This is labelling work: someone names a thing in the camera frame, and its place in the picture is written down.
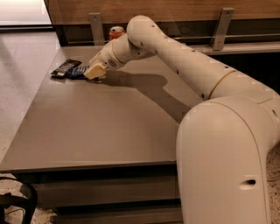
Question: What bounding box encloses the grey drawer cabinet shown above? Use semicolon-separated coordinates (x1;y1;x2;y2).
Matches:
1;57;200;216

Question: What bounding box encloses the grey drawer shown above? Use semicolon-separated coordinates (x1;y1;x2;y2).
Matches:
21;174;179;208
51;207;183;224

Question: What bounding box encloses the grey low shelf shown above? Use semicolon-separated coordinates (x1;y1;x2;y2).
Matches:
192;41;280;55

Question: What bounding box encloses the upper grey drawer front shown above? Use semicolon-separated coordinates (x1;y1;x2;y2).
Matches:
21;174;179;208

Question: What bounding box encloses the lower grey drawer front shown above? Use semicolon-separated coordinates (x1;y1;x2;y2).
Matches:
51;207;183;224

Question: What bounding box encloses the left metal bracket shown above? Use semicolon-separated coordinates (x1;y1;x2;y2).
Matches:
88;12;105;46

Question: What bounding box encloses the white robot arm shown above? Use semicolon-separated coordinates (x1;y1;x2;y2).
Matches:
85;16;280;224

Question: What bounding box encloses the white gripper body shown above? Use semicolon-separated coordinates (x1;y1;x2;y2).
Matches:
89;43;121;71

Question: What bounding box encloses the right metal bracket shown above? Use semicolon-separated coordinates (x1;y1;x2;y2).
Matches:
210;7;235;51

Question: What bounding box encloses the metal bracket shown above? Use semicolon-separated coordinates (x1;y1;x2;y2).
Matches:
88;12;105;46
210;7;235;51

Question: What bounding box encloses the orange soda can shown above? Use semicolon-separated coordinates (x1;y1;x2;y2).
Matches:
109;26;125;40

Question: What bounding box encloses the blue rxbar blueberry wrapper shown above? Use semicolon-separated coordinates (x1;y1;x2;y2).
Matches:
66;66;88;80

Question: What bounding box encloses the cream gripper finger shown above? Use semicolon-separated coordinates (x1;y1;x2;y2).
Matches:
84;62;106;80

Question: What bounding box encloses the black rxbar chocolate wrapper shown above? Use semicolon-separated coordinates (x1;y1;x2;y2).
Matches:
51;59;81;78

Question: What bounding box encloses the black chair part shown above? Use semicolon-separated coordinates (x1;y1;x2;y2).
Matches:
0;177;38;224

